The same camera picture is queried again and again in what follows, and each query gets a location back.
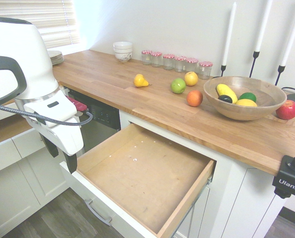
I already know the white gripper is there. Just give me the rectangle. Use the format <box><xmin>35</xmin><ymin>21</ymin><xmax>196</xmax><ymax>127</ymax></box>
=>
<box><xmin>29</xmin><ymin>116</ymin><xmax>85</xmax><ymax>175</ymax></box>

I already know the wooden drawer with white front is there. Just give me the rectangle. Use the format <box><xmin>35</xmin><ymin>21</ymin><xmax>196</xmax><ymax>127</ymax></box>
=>
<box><xmin>59</xmin><ymin>123</ymin><xmax>217</xmax><ymax>238</ymax></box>

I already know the stainless steel dishwasher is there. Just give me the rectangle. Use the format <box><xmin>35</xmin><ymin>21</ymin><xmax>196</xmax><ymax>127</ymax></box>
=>
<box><xmin>67</xmin><ymin>88</ymin><xmax>122</xmax><ymax>155</ymax></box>

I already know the stack of white plates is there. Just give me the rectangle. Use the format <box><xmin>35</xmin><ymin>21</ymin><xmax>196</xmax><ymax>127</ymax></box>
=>
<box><xmin>47</xmin><ymin>50</ymin><xmax>64</xmax><ymax>66</ymax></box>

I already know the yellow pear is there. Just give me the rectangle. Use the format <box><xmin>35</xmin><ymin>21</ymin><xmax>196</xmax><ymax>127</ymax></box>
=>
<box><xmin>133</xmin><ymin>73</ymin><xmax>150</xmax><ymax>88</ymax></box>

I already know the white bowl with pattern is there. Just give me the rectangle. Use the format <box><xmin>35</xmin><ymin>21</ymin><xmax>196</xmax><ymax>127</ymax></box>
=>
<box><xmin>114</xmin><ymin>52</ymin><xmax>133</xmax><ymax>62</ymax></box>

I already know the plain white bowl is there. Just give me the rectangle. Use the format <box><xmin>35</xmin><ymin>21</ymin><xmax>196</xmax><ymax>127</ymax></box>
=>
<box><xmin>113</xmin><ymin>41</ymin><xmax>133</xmax><ymax>50</ymax></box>
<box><xmin>113</xmin><ymin>47</ymin><xmax>133</xmax><ymax>55</ymax></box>

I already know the glass jar checkered lid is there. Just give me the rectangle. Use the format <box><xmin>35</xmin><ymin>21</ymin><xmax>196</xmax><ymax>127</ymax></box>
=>
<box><xmin>184</xmin><ymin>58</ymin><xmax>199</xmax><ymax>74</ymax></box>
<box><xmin>174</xmin><ymin>56</ymin><xmax>187</xmax><ymax>73</ymax></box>
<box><xmin>163</xmin><ymin>54</ymin><xmax>176</xmax><ymax>70</ymax></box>
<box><xmin>198</xmin><ymin>61</ymin><xmax>214</xmax><ymax>80</ymax></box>
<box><xmin>141</xmin><ymin>50</ymin><xmax>153</xmax><ymax>66</ymax></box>
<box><xmin>151</xmin><ymin>52</ymin><xmax>163</xmax><ymax>68</ymax></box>

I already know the green apple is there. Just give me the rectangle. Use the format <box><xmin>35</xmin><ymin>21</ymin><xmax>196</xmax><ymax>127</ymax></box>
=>
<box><xmin>171</xmin><ymin>78</ymin><xmax>187</xmax><ymax>95</ymax></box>

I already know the white window blind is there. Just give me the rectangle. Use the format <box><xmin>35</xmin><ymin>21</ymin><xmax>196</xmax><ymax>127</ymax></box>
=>
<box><xmin>0</xmin><ymin>0</ymin><xmax>81</xmax><ymax>50</ymax></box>

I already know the orange peach fruit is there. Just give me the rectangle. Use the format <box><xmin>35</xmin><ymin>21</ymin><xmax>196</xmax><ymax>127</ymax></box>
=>
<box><xmin>186</xmin><ymin>90</ymin><xmax>204</xmax><ymax>108</ymax></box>

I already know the yellow apple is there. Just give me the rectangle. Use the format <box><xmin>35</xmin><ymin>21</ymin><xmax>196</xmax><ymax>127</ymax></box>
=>
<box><xmin>184</xmin><ymin>71</ymin><xmax>199</xmax><ymax>87</ymax></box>

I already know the dark green avocado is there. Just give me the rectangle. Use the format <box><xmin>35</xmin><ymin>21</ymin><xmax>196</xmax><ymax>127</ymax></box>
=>
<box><xmin>218</xmin><ymin>95</ymin><xmax>234</xmax><ymax>104</ymax></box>

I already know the yellow banana in bowl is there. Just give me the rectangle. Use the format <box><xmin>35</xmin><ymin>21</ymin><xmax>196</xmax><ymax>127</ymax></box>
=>
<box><xmin>216</xmin><ymin>83</ymin><xmax>238</xmax><ymax>105</ymax></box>

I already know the white island cabinet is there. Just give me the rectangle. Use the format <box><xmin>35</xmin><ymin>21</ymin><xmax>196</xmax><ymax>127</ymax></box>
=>
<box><xmin>118</xmin><ymin>109</ymin><xmax>287</xmax><ymax>238</ymax></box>

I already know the large wooden bowl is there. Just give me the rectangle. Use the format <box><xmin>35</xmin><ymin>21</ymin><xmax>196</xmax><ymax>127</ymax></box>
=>
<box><xmin>203</xmin><ymin>76</ymin><xmax>288</xmax><ymax>121</ymax></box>

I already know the yellow lemon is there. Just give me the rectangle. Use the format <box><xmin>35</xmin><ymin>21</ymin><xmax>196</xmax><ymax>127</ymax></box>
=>
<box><xmin>235</xmin><ymin>98</ymin><xmax>258</xmax><ymax>108</ymax></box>

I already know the green lime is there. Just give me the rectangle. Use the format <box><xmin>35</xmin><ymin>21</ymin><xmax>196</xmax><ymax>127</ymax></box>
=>
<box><xmin>238</xmin><ymin>92</ymin><xmax>257</xmax><ymax>103</ymax></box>

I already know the white taper candle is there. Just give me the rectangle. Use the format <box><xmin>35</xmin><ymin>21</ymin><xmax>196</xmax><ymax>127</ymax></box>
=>
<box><xmin>254</xmin><ymin>0</ymin><xmax>274</xmax><ymax>53</ymax></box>
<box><xmin>280</xmin><ymin>0</ymin><xmax>295</xmax><ymax>67</ymax></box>
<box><xmin>222</xmin><ymin>1</ymin><xmax>237</xmax><ymax>66</ymax></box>

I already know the black Ulanzi clamp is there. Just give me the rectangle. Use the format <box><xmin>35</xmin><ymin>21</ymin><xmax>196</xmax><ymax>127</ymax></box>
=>
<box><xmin>272</xmin><ymin>155</ymin><xmax>295</xmax><ymax>199</ymax></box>

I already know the red apple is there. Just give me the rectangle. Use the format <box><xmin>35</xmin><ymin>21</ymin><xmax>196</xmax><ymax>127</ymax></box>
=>
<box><xmin>276</xmin><ymin>100</ymin><xmax>295</xmax><ymax>121</ymax></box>

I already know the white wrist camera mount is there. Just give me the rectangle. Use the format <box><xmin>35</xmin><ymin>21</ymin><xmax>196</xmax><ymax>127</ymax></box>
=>
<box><xmin>22</xmin><ymin>92</ymin><xmax>78</xmax><ymax>128</ymax></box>

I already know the red wrist camera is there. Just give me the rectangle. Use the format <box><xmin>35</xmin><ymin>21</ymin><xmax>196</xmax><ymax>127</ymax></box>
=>
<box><xmin>66</xmin><ymin>96</ymin><xmax>88</xmax><ymax>112</ymax></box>

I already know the black braided cable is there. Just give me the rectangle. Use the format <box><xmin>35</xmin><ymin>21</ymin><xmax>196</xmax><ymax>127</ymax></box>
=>
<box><xmin>0</xmin><ymin>101</ymin><xmax>94</xmax><ymax>126</ymax></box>

